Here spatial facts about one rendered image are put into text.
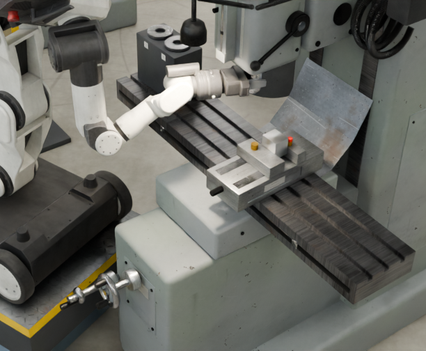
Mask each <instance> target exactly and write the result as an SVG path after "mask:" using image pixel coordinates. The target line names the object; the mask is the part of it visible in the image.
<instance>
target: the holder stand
mask: <svg viewBox="0 0 426 351"><path fill-rule="evenodd" d="M136 43H137V65H138V78H139V79H140V80H141V81H142V82H143V83H145V84H146V85H148V86H149V87H150V88H151V89H153V90H154V91H156V92H157V93H158V94H161V93H162V92H164V91H165V90H166V89H165V88H164V77H165V76H166V66H167V65H179V64H186V63H199V66H200V70H202V54H203V49H202V47H200V46H199V47H189V46H186V45H183V44H182V43H181V42H180V33H178V32H177V31H176V30H174V29H172V28H171V27H170V26H168V25H167V24H165V23H162V24H157V25H153V26H151V27H149V28H148V29H145V30H142V31H139V32H137V33H136Z"/></svg>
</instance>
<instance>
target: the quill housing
mask: <svg viewBox="0 0 426 351"><path fill-rule="evenodd" d="M270 1H273V0H237V2H239V3H246V4H253V5H254V9H253V10H251V9H245V8H237V25H236V40H235V59H234V60H232V62H233V63H235V64H236V65H238V66H239V67H240V68H241V69H243V70H245V71H246V72H247V73H249V74H250V75H258V74H260V73H263V72H266V71H268V70H271V69H274V68H277V67H279V66H282V65H285V64H286V63H290V62H292V61H295V60H296V59H297V58H298V57H299V55H300V49H301V36H300V37H294V36H291V37H290V38H289V39H288V40H287V41H285V42H284V43H283V44H282V45H281V46H280V47H279V48H278V49H277V50H276V51H275V52H274V53H273V54H271V55H270V56H269V57H268V58H267V59H266V60H265V61H263V62H262V63H261V64H260V65H261V67H260V69H259V70H258V71H257V72H254V71H252V70H251V69H250V64H251V62H252V61H258V60H259V59H261V58H262V57H263V56H264V55H265V54H266V53H267V52H268V51H269V50H270V49H271V48H272V47H273V46H274V45H276V44H277V43H278V42H279V41H280V40H281V39H283V38H284V37H285V36H286V35H287V34H288V32H287V31H286V29H285V25H286V21H287V19H288V17H289V16H290V15H291V14H292V13H293V12H295V11H298V10H300V11H302V12H304V8H305V0H292V1H288V2H285V3H281V4H278V5H275V6H272V7H269V8H265V9H262V10H256V9H255V7H256V6H257V5H260V4H262V3H267V2H270ZM218 21H219V12H217V13H215V26H214V46H215V49H217V43H218Z"/></svg>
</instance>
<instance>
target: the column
mask: <svg viewBox="0 0 426 351"><path fill-rule="evenodd" d="M409 26H411V27H413V28H414V31H413V33H412V35H411V37H410V39H409V41H408V43H407V44H406V45H405V46H404V47H403V48H402V49H401V50H400V51H399V52H398V53H397V54H395V55H394V56H392V57H390V58H385V59H376V58H373V57H372V56H371V55H370V54H369V52H368V50H364V49H362V48H360V47H359V46H358V45H357V44H356V42H355V39H354V37H353V36H351V37H349V38H345V39H344V40H340V41H338V42H335V43H333V44H330V45H327V46H325V47H322V48H319V49H316V50H314V51H312V52H308V51H306V50H305V49H303V48H301V49H300V55H299V57H298V58H297V59H296V62H295V70H294V83H295V81H296V80H297V77H298V76H299V73H300V71H301V69H302V67H303V65H304V63H305V61H306V58H309V59H310V60H311V61H313V62H315V63H316V64H318V65H319V66H321V67H323V68H324V69H325V70H327V71H329V72H330V73H331V74H333V75H335V76H336V77H338V78H339V79H341V80H343V81H344V82H345V83H347V84H349V85H350V86H352V87H353V88H355V89H356V90H358V91H359V92H360V93H362V94H364V95H365V96H367V97H368V98H370V99H371V100H373V101H374V102H373V103H372V106H371V107H370V110H369V112H368V114H367V116H366V117H365V119H364V121H363V123H362V125H361V127H360V129H359V131H358V133H357V135H356V137H355V139H354V141H353V142H352V144H351V145H350V147H348V149H347V150H346V152H345V153H344V155H343V156H342V157H341V158H340V159H339V161H338V162H337V164H336V165H335V166H334V167H333V170H334V171H336V172H337V173H339V174H340V175H341V176H342V177H344V178H345V180H347V181H348V182H350V183H351V184H353V186H355V187H356V188H357V189H358V197H357V202H356V205H357V206H358V207H359V208H360V209H362V210H363V211H364V212H366V213H367V214H368V215H370V216H371V217H372V218H373V219H375V220H376V221H378V222H379V223H380V224H381V225H382V226H384V227H385V228H387V229H388V230H389V231H390V232H391V233H393V234H394V235H396V236H397V237H398V238H400V239H401V240H402V241H403V242H405V243H406V244H407V245H409V246H410V247H411V248H412V249H414V250H415V251H416V254H415V257H414V260H413V266H412V269H411V272H409V273H407V274H405V275H404V276H402V277H400V278H399V279H397V280H395V281H394V282H392V283H390V284H388V285H387V286H385V287H383V288H381V289H380V290H378V291H376V292H374V293H372V294H371V295H369V296H367V297H366V298H364V299H362V300H361V301H359V302H357V303H355V304H352V303H350V302H349V301H348V300H347V299H346V298H344V297H343V296H342V295H341V297H340V299H341V300H342V301H343V302H344V303H345V304H346V305H348V307H349V308H351V309H357V308H359V307H361V306H362V305H364V304H366V303H368V302H370V301H371V300H373V299H375V298H376V297H378V296H380V295H382V294H384V293H385V292H387V291H388V290H390V289H392V288H394V287H395V286H397V285H399V284H401V283H402V282H404V281H406V280H407V279H409V278H411V277H412V276H414V275H416V274H417V273H419V272H421V271H423V270H425V269H426V19H423V20H421V21H419V22H416V23H413V24H410V25H409ZM294 83H293V86H294Z"/></svg>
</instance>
